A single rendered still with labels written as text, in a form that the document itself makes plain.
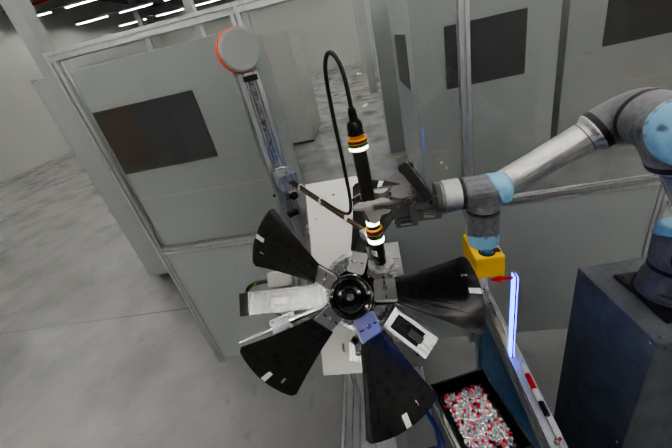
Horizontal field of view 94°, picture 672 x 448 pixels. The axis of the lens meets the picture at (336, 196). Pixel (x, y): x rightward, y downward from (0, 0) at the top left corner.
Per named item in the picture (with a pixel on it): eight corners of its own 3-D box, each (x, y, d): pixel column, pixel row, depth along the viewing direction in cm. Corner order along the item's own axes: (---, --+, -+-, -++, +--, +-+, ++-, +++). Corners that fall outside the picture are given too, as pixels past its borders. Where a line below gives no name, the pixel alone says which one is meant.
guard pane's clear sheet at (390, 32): (163, 246, 182) (59, 60, 138) (660, 174, 143) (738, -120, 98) (163, 247, 182) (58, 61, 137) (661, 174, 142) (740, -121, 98)
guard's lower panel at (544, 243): (219, 353, 225) (162, 252, 186) (626, 318, 185) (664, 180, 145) (218, 357, 223) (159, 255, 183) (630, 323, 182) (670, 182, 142)
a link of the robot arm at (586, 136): (632, 69, 73) (447, 186, 95) (666, 75, 63) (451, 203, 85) (654, 107, 75) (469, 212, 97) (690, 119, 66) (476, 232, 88)
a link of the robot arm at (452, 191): (463, 186, 70) (453, 172, 77) (442, 189, 71) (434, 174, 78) (464, 215, 73) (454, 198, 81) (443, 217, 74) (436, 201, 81)
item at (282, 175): (276, 188, 138) (271, 170, 134) (291, 182, 141) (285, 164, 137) (285, 194, 130) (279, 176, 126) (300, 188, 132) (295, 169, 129)
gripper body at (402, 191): (393, 229, 76) (445, 222, 75) (389, 198, 73) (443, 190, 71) (391, 213, 83) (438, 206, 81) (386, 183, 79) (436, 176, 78)
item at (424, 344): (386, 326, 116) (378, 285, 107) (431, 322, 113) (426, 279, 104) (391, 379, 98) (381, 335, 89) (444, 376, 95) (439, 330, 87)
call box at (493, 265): (462, 254, 128) (462, 233, 124) (488, 251, 127) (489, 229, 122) (475, 282, 114) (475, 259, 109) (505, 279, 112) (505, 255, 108)
